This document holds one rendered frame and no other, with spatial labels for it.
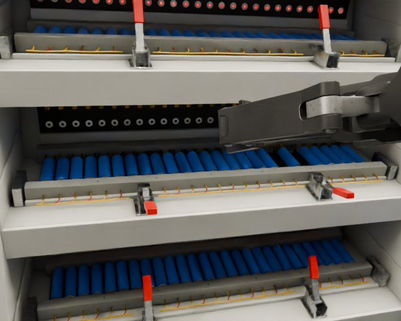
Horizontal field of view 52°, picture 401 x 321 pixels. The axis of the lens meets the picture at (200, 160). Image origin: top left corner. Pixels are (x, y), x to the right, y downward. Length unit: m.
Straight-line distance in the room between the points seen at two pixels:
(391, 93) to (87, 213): 0.43
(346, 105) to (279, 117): 0.04
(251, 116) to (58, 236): 0.36
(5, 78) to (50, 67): 0.05
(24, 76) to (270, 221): 0.38
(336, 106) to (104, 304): 0.52
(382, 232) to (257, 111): 0.58
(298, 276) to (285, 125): 0.51
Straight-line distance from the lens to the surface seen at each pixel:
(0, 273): 0.58
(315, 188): 0.64
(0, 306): 0.60
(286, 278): 0.72
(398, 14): 0.77
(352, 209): 0.67
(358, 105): 0.23
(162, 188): 0.59
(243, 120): 0.27
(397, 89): 0.22
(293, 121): 0.24
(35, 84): 0.53
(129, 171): 0.62
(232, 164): 0.65
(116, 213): 0.56
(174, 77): 0.53
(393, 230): 0.78
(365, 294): 0.78
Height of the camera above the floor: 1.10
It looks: 10 degrees down
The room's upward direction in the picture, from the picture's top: straight up
